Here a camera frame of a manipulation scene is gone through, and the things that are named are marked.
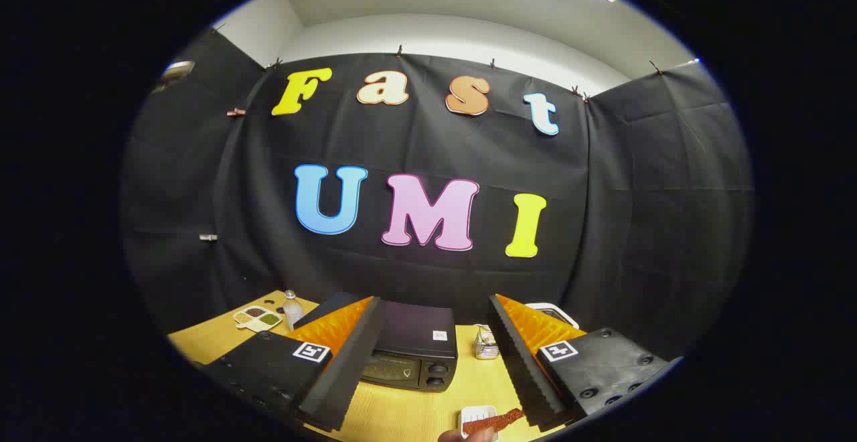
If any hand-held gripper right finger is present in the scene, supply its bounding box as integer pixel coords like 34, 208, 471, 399
487, 293, 670, 433

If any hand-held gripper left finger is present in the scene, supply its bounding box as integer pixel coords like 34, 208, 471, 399
201, 295, 386, 433

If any reddish brown meat slice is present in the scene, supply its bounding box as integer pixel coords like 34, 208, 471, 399
463, 408, 525, 437

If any black toaster oven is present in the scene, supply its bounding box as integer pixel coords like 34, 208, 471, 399
295, 291, 459, 392

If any white bread toaster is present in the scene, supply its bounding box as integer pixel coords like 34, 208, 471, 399
526, 303, 580, 330

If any white rectangular dish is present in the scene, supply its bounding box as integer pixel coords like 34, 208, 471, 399
459, 405, 499, 439

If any clear plastic bottle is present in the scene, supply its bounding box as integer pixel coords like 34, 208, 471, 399
283, 289, 303, 329

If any white divided snack plate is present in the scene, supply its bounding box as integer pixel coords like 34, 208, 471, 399
233, 305, 284, 333

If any black backdrop cloth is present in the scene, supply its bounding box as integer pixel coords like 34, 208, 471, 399
121, 27, 754, 362

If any row of black cloth clips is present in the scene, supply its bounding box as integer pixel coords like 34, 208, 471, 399
211, 21, 667, 102

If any metal wire basket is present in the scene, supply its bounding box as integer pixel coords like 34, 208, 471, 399
474, 325, 501, 360

